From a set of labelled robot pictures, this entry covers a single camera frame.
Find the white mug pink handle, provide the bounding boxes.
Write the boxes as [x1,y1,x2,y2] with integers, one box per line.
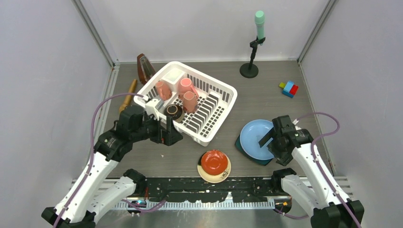
[182,92,198,113]

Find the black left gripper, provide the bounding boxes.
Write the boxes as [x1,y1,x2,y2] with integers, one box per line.
[130,111,182,145]

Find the pink cup white inside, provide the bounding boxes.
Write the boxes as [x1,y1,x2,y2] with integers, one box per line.
[178,78,199,100]

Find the orange saucer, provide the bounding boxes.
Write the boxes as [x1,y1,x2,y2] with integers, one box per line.
[200,150,229,175]

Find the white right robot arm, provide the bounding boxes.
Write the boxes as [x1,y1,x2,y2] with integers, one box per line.
[259,115,365,228]

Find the dark green square plate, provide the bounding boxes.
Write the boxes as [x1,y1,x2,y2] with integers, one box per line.
[235,136,272,166]

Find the green microphone on stand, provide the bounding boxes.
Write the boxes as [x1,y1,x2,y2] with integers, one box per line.
[240,10,266,78]

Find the brown wooden metronome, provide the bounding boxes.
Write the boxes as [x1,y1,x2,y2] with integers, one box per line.
[137,53,156,85]

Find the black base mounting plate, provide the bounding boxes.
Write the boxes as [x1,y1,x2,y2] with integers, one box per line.
[130,177,289,203]

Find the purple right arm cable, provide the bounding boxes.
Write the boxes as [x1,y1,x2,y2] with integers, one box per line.
[274,112,363,228]

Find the cream patterned plate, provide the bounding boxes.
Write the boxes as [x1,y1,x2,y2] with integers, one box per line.
[197,156,231,183]

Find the white plastic dish rack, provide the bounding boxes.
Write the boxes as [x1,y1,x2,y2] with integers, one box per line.
[134,61,238,146]

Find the pink mug with handle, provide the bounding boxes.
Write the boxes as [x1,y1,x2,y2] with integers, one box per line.
[155,81,172,101]

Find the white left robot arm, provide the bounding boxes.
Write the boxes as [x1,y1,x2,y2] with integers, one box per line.
[41,105,183,228]

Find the colourful toy blocks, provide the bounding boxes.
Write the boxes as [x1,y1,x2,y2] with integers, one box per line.
[279,81,299,98]

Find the wooden rolling pin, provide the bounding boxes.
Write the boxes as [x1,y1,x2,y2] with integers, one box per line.
[119,79,138,113]

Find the light blue plate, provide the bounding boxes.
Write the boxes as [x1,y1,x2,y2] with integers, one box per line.
[240,119,274,161]

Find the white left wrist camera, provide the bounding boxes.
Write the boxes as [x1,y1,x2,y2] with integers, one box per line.
[144,98,164,121]

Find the brown ceramic bowl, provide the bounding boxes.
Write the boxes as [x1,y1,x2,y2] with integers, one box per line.
[164,104,185,123]

